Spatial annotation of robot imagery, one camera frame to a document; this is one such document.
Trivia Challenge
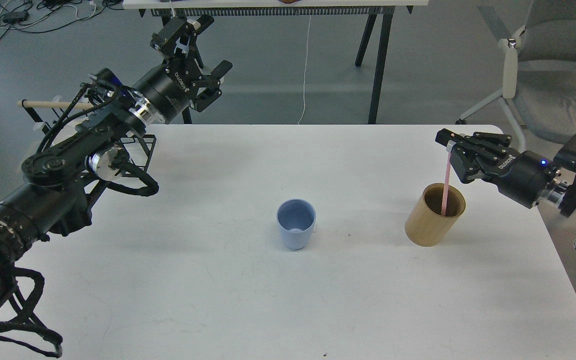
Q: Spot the grey office chair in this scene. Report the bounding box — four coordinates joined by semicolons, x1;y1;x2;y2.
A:
457;0;576;150

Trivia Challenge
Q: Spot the bamboo cylinder holder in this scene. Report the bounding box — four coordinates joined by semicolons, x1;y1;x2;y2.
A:
404;183;466;248

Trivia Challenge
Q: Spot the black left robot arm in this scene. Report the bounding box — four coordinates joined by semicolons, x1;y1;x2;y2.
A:
0;14;233;358

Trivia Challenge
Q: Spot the black wire cup rack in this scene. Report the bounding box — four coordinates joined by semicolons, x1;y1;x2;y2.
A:
16;96;157;171

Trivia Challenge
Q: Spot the background trestle table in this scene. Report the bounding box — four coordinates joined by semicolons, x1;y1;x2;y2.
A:
123;0;430;125

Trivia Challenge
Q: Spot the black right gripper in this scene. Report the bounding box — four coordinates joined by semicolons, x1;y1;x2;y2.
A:
436;129;559;208

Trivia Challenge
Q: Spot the white hanging cable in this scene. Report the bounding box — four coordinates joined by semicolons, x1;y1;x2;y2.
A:
297;14;313;125

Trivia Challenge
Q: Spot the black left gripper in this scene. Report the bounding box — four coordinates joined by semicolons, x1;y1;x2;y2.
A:
134;14;233;123

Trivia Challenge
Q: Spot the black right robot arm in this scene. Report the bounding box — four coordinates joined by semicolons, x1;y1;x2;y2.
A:
435;129;576;250

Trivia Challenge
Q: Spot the blue plastic cup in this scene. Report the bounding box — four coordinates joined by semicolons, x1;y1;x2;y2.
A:
276;198;317;251

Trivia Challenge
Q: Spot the pink chopstick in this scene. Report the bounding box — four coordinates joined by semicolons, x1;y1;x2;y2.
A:
440;152;451;217

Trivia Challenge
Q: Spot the floor cables and adapter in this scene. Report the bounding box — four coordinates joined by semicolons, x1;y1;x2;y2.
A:
0;0;124;68

